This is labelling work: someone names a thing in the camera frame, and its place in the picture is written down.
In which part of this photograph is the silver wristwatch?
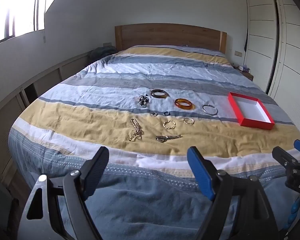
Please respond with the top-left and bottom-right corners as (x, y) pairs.
(156, 134), (182, 142)

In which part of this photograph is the gold chain necklace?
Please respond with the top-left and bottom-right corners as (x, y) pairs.
(128, 117), (145, 142)

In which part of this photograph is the thin silver bangle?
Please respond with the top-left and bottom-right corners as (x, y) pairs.
(202, 104), (218, 116)

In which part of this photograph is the dark beaded bracelet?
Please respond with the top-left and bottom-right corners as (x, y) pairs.
(137, 94), (151, 108)

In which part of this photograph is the blue white gloved right hand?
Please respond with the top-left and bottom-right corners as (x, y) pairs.
(283, 196), (300, 230)

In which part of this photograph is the red shallow gift box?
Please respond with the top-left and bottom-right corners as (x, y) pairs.
(228, 92), (275, 130)

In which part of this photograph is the amber orange bangle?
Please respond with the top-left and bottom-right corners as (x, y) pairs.
(174, 98), (194, 110)

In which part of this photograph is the dark brown bangle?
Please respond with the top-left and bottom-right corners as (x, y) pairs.
(151, 89), (169, 99)

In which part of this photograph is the wooden nightstand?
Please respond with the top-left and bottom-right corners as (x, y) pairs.
(236, 67), (254, 81)

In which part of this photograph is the striped blue yellow duvet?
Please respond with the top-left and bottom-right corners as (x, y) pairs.
(8, 45), (300, 239)

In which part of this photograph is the low white side cabinet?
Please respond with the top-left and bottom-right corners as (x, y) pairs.
(0, 52), (90, 184)

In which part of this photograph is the dark grey blanket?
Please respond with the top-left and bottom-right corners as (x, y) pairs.
(88, 46), (117, 63)

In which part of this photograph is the white sliding wardrobe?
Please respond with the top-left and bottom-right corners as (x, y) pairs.
(244, 0), (300, 131)

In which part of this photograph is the wooden headboard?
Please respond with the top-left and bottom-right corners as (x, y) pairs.
(115, 23), (227, 54)

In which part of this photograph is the window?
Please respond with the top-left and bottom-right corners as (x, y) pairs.
(0, 0), (54, 43)

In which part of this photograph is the wall light switch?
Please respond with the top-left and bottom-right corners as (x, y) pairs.
(235, 51), (242, 57)

